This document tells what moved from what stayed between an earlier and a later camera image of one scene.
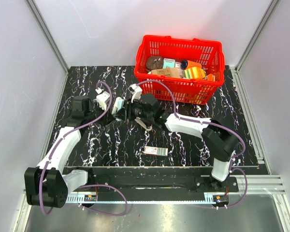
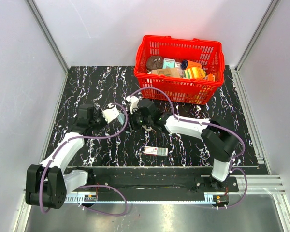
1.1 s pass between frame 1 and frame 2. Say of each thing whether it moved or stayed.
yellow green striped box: stayed
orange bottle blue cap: stayed
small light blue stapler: moved
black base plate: stayed
